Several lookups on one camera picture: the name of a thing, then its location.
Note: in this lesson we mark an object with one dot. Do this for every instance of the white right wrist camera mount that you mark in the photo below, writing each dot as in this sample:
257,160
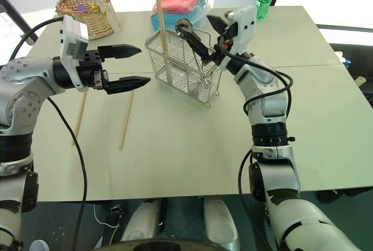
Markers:
244,26

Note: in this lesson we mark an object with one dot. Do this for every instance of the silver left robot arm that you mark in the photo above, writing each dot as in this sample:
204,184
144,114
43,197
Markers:
23,73

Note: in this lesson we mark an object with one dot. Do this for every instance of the white left robot leg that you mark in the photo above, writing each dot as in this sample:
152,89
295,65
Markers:
142,222

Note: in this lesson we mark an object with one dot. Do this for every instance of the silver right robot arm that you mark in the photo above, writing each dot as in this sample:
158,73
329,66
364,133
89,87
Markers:
279,175

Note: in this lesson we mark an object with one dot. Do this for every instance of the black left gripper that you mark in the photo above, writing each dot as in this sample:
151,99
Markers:
91,67

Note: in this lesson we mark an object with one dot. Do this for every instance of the purple toy piece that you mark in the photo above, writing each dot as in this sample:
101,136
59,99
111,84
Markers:
82,7

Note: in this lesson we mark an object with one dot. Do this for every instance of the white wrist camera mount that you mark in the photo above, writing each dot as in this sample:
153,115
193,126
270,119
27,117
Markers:
244,26
68,29

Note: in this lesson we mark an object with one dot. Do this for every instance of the white robot leg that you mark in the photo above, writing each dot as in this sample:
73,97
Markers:
142,222
218,222

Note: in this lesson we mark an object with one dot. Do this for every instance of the blue folded towel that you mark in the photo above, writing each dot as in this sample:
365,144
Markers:
192,15

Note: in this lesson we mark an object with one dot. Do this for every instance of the wooden chopstick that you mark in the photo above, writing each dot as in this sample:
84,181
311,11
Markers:
126,120
79,118
161,21

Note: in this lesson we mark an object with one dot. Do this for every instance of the white right robot leg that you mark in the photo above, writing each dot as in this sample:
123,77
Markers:
218,222

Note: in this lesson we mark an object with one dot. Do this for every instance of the black slanted pole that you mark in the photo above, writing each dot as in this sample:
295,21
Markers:
17,18

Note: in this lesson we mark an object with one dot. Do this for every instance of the metal spoon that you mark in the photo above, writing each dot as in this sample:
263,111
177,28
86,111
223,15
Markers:
184,24

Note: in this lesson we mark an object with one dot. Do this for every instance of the clear plastic bag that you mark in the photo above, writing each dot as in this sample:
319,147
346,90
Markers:
207,9

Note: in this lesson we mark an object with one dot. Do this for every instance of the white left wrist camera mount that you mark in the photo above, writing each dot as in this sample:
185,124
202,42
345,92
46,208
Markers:
68,29

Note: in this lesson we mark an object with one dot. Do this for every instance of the black floor device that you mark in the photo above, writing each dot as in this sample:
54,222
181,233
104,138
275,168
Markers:
116,210

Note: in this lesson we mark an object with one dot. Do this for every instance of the dark rounded robot torso rim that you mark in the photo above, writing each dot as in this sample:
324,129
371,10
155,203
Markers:
163,245

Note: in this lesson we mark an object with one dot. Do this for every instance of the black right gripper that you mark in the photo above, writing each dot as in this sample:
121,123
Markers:
227,40

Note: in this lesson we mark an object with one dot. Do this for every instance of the yellow toy piece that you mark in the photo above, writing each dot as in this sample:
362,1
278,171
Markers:
94,7

